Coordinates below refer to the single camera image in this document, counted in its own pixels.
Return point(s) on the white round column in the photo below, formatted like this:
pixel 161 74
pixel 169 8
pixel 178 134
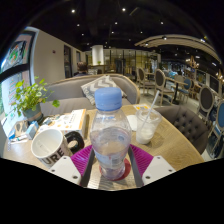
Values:
pixel 98 55

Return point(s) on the small teal box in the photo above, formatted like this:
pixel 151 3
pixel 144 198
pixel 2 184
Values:
pixel 32 130

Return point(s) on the clear blue-capped water bottle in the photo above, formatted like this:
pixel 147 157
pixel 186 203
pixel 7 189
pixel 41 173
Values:
pixel 110 143

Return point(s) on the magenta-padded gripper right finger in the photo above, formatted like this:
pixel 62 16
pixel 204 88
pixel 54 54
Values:
pixel 143 161

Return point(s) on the clear plastic cup with straw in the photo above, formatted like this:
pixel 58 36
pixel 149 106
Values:
pixel 146 131

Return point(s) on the yellow card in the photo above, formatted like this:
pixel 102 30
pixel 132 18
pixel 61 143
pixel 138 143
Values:
pixel 141 107

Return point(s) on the grey white chevron pillow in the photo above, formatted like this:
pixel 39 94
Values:
pixel 90 91

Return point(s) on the group of oval-back chairs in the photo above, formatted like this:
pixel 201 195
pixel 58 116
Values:
pixel 205 98

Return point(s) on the grey curved sofa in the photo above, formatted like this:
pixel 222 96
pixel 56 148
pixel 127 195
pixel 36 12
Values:
pixel 66 91

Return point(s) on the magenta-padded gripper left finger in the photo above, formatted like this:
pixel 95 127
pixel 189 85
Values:
pixel 80 160

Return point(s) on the grey tufted armchair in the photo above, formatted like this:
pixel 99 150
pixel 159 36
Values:
pixel 186 123

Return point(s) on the dark dining table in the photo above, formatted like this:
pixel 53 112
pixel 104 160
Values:
pixel 176 83

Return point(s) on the window with festive decals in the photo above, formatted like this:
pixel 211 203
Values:
pixel 16 53

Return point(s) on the white napkin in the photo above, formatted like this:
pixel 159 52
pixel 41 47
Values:
pixel 131 122

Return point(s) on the green potted plant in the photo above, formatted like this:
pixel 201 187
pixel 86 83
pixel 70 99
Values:
pixel 30 96

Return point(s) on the glass-fronted shelf unit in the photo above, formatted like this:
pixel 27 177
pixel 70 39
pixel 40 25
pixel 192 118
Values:
pixel 130 61

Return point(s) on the white printed mug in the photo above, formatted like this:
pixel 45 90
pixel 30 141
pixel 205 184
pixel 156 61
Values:
pixel 50 146

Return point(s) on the person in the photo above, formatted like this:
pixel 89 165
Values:
pixel 81 68

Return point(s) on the group of ceiling lights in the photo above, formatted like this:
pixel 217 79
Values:
pixel 73 11

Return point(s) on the printed colourful leaflet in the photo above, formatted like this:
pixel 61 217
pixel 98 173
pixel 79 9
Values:
pixel 53 120

